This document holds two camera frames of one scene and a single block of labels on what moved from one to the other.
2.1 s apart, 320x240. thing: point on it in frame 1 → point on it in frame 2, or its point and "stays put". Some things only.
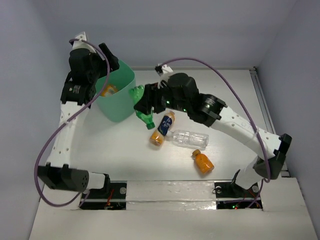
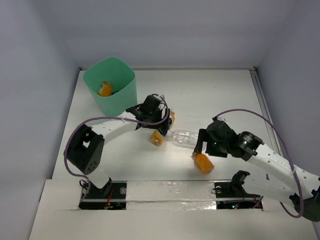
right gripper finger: x=147 y=101 → x=202 y=136
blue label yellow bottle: x=157 y=136 stays put
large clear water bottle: x=188 y=139 stays put
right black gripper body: x=164 y=99 → x=218 y=148
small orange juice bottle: x=203 y=163 stays put
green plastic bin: x=119 y=106 stays put
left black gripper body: x=107 y=57 → x=164 y=122
